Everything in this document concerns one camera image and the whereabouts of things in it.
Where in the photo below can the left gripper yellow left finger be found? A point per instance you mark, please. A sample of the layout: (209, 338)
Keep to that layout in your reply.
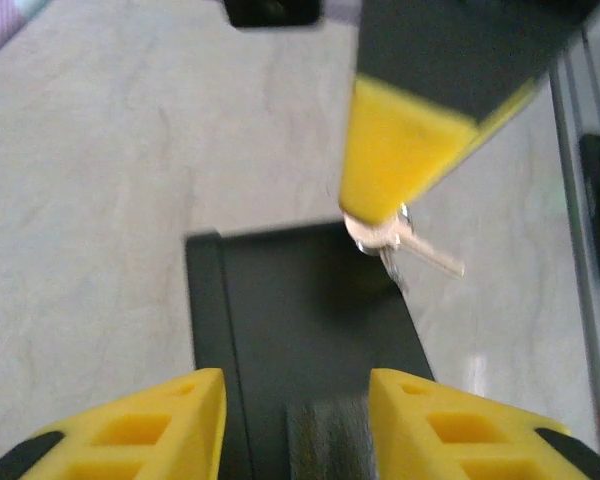
(195, 450)

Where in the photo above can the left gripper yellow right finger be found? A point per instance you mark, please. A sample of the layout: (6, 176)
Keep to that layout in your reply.
(405, 450)

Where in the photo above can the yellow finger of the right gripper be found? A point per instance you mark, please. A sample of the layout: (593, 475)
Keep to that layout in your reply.
(405, 140)

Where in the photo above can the black speckled padlock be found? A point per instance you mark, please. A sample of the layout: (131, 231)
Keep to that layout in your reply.
(330, 440)

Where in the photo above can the small metal key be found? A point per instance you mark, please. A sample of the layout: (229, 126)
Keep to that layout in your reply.
(430, 257)

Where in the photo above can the black box with painted lid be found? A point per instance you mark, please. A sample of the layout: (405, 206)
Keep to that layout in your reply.
(300, 310)

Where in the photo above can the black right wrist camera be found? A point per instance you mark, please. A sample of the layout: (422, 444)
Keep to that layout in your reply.
(275, 12)

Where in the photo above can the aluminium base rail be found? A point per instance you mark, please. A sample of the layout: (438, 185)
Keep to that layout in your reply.
(592, 350)

